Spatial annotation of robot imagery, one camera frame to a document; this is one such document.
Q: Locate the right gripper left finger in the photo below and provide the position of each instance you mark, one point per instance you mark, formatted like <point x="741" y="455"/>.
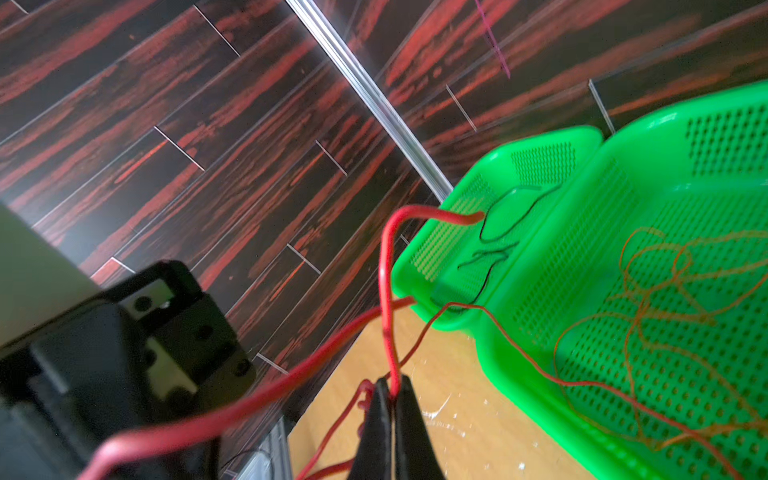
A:
<point x="374" y="456"/>

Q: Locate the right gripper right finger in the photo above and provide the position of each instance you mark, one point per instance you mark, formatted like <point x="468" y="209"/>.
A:
<point x="414" y="455"/>

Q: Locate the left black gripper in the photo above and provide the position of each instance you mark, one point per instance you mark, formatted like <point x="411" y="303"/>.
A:
<point x="151" y="349"/>

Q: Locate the left green plastic basket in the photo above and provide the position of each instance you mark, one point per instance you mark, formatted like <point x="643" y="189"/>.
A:
<point x="516" y="186"/>

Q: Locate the green plastic basket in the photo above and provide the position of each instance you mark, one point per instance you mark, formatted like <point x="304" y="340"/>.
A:
<point x="516" y="186"/>
<point x="633" y="327"/>

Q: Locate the middle green plastic basket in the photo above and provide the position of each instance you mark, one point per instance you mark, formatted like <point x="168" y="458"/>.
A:
<point x="633" y="327"/>

